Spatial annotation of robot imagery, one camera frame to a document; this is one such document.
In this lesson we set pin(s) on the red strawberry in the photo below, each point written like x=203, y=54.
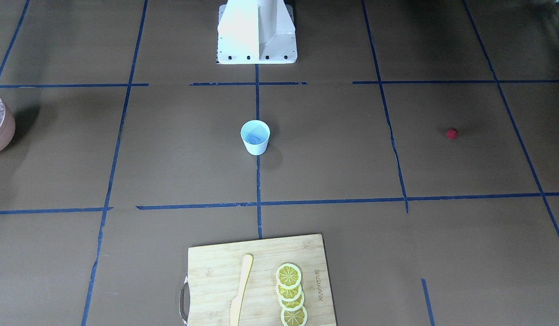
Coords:
x=452, y=133

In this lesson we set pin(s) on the lemon slice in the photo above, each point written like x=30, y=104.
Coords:
x=288, y=276
x=294, y=317
x=291, y=306
x=289, y=295

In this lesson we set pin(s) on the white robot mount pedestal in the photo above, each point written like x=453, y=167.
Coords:
x=256, y=32

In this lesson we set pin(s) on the bamboo cutting board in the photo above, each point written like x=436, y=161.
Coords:
x=214, y=272

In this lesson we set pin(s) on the front lemon slice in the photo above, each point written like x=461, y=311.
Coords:
x=294, y=317

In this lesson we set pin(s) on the light blue cup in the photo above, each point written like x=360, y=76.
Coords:
x=255, y=134

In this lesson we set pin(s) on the yellow plastic knife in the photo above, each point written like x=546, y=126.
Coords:
x=236, y=303

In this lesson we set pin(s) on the top lemon slice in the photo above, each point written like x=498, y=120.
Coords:
x=288, y=276

